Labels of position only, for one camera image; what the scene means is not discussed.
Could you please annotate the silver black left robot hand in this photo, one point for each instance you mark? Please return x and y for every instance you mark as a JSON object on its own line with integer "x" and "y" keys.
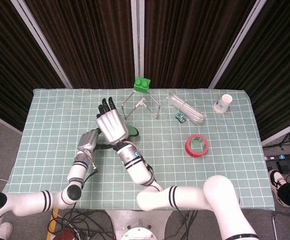
{"x": 87, "y": 141}

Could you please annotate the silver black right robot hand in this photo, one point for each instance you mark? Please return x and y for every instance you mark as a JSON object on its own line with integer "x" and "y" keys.
{"x": 112, "y": 127}

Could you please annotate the green black cloth item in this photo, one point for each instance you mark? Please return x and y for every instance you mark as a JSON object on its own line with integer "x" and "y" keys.
{"x": 133, "y": 131}

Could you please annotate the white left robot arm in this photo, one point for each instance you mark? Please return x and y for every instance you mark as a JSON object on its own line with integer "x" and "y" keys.
{"x": 76, "y": 172}

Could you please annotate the silver robot base column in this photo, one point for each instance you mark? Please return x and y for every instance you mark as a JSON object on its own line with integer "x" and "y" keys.
{"x": 137, "y": 230}

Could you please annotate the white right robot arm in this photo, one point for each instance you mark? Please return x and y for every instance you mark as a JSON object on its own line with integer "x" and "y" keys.
{"x": 139, "y": 170}

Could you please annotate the green toy building block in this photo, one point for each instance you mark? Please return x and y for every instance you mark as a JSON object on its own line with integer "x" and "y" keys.
{"x": 142, "y": 86}

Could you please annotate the small green packet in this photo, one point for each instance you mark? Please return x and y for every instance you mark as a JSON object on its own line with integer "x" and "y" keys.
{"x": 181, "y": 118}

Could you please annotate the green white checked tablecloth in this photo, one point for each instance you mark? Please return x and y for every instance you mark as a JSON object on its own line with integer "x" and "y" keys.
{"x": 172, "y": 162}

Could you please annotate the red adhesive tape roll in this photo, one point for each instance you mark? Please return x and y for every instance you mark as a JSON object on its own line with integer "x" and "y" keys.
{"x": 188, "y": 150}

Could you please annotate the yellow floor strip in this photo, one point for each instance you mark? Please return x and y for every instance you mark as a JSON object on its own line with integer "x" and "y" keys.
{"x": 53, "y": 220}

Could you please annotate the dark corrugated partition panel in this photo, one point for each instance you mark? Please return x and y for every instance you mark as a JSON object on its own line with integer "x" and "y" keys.
{"x": 5, "y": 62}
{"x": 189, "y": 42}
{"x": 279, "y": 70}
{"x": 89, "y": 42}

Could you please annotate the stacked white paper cups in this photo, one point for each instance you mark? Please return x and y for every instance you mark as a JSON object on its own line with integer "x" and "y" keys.
{"x": 222, "y": 105}

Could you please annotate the black and white sneaker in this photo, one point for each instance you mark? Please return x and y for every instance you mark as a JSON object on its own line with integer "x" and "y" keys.
{"x": 274, "y": 180}

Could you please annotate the black foot pedals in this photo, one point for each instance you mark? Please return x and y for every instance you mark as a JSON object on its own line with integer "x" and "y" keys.
{"x": 289, "y": 166}

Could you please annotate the metal chair leg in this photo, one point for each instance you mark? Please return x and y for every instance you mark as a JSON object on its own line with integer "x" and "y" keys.
{"x": 275, "y": 225}

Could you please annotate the metal rod stand frame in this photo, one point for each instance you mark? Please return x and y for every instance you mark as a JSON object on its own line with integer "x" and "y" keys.
{"x": 141, "y": 103}

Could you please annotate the white partition frame post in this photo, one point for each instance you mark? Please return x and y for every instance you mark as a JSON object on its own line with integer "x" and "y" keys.
{"x": 42, "y": 47}
{"x": 239, "y": 45}
{"x": 137, "y": 37}

